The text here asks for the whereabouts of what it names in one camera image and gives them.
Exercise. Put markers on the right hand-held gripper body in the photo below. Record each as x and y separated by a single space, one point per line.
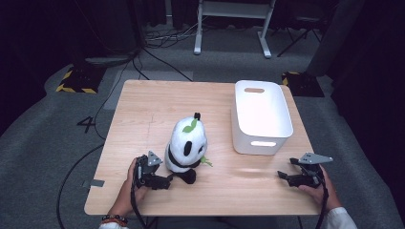
310 178

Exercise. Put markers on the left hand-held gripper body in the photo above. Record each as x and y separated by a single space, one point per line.
144 171

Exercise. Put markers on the panda plush toy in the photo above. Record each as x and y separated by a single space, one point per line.
186 140

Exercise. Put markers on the white plastic storage bin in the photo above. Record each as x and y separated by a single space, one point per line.
261 111

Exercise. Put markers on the person's right hand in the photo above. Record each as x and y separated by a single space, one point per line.
326 195

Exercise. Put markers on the person's left hand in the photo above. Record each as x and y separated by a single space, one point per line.
125 198

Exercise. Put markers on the person's right white sleeve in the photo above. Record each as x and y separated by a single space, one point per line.
339 219

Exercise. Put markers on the person's white sleeve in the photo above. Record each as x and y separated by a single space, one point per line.
339 219
111 226

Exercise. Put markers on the grey tape strip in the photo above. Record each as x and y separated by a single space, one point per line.
95 183

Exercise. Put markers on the person's left white sleeve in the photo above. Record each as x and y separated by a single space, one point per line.
111 226

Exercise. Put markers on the black yellow striped base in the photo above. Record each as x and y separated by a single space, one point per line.
81 81
304 84

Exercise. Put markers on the black tripod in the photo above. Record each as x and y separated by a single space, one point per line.
299 36

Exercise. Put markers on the grey curtain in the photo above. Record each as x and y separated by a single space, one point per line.
334 38

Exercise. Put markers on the white desk frame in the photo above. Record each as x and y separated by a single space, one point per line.
234 9

